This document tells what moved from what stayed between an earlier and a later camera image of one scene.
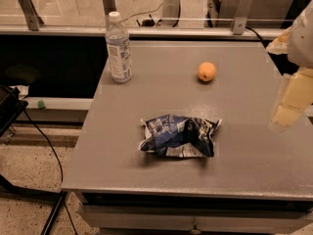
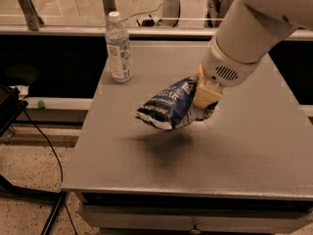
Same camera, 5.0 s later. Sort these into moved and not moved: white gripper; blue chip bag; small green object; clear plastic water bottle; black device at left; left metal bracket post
Moved: white gripper; blue chip bag
Not moved: clear plastic water bottle; left metal bracket post; black device at left; small green object
